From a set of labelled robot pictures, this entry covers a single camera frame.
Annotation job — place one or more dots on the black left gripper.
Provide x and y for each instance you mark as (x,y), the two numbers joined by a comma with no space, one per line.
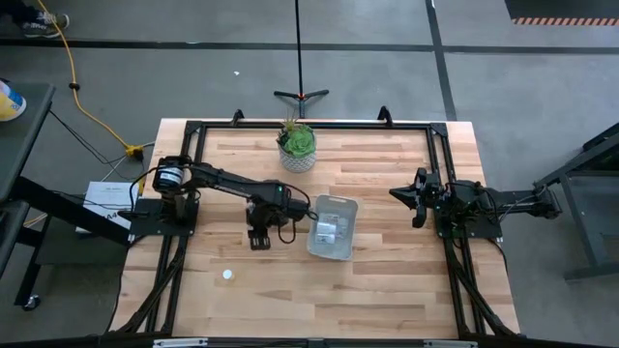
(275,212)

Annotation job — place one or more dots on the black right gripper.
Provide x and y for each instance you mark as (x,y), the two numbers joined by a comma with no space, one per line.
(433,191)

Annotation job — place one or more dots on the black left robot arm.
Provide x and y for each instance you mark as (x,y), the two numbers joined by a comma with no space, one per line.
(227,181)

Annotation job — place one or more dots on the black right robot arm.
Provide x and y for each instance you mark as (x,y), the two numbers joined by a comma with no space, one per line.
(512,200)

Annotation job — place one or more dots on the light grey plastic basket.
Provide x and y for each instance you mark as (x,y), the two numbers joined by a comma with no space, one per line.
(345,249)

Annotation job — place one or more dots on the small white cap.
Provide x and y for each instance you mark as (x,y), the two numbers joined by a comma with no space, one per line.
(227,275)

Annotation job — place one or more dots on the succulents in white patterned planter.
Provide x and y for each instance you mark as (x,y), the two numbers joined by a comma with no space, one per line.
(297,145)

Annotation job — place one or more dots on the black tripod stand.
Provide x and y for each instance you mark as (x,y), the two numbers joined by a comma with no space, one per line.
(300,94)

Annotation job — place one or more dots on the white printer paper box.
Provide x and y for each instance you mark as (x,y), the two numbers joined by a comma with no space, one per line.
(109,200)

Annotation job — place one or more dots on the black metal cart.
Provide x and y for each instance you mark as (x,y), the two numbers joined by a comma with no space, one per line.
(587,183)

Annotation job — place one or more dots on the black mat with hazard stripes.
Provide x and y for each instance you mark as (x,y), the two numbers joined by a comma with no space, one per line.
(561,12)

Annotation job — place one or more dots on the black side table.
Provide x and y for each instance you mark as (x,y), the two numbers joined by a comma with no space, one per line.
(24,159)

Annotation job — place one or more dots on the yellow and blue container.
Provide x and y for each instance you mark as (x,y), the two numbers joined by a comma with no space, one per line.
(9,104)

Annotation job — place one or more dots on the person's shoe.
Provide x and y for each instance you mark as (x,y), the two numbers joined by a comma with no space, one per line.
(46,25)

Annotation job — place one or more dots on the black aluminium rig frame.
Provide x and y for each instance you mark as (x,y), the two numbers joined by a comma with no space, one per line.
(314,125)

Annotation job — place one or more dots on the white metal bracket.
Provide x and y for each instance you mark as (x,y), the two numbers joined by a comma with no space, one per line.
(180,343)
(450,344)

